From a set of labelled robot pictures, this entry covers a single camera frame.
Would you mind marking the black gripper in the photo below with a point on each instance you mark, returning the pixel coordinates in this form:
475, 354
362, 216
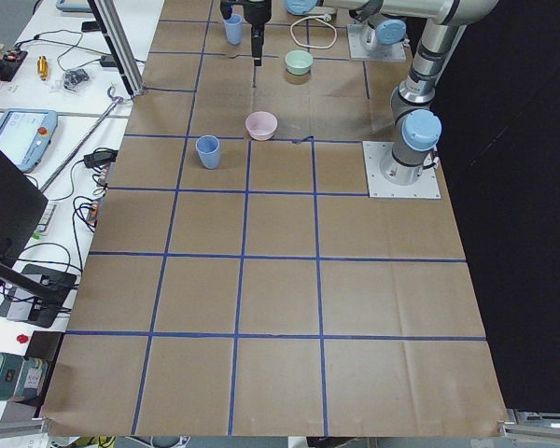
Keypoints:
258, 12

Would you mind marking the blue cup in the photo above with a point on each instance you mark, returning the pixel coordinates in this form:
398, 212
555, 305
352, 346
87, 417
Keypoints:
234, 29
208, 149

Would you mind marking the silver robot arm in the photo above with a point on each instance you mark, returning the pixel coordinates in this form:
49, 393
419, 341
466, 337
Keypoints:
382, 32
418, 130

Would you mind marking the green bowl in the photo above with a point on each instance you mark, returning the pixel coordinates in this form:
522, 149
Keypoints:
298, 62

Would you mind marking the pink bowl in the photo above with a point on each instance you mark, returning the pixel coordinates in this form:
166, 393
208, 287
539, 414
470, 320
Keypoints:
261, 125

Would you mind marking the metal rod with hook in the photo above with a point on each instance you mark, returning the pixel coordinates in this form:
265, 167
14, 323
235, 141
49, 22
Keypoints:
115, 100

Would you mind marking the black smartphone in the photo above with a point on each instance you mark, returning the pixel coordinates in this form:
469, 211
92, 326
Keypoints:
90, 26

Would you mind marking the blue teach pendant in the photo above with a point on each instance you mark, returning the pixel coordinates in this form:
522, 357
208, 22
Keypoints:
80, 6
25, 135

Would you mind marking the black power adapter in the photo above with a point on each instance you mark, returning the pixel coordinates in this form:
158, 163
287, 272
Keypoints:
100, 157

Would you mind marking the yellow cylindrical tool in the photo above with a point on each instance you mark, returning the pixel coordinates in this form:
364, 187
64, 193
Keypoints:
42, 68

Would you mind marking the brown paper table cover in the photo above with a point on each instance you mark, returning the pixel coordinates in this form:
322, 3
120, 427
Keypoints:
271, 295

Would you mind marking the black circuit board box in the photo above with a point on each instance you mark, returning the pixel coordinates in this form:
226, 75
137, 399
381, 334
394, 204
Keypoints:
10, 63

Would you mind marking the black monitor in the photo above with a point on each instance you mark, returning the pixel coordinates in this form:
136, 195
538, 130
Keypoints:
21, 207

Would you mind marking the black monitor stand base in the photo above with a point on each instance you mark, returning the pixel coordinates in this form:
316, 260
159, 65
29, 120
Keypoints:
37, 294

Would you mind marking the green metal box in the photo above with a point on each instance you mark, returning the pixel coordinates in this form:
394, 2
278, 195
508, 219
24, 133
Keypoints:
21, 378

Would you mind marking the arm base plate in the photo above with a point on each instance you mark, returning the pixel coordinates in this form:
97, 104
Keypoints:
378, 51
425, 186

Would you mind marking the aluminium frame post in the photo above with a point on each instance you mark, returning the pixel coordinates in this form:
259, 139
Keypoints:
105, 13

